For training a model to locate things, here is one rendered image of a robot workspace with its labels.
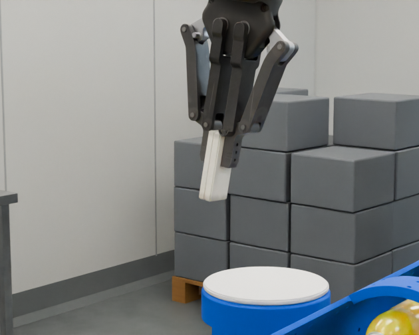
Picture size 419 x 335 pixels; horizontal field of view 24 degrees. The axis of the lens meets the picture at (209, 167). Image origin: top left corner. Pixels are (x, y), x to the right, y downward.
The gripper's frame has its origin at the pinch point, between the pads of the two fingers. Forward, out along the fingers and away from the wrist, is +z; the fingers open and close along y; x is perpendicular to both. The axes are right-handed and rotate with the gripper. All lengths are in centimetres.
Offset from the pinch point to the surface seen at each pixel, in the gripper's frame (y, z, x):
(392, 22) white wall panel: 242, -17, -547
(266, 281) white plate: 50, 43, -100
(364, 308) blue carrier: 9, 29, -62
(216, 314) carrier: 53, 49, -86
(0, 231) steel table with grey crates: 230, 91, -191
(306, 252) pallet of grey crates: 172, 104, -348
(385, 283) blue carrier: 1, 21, -50
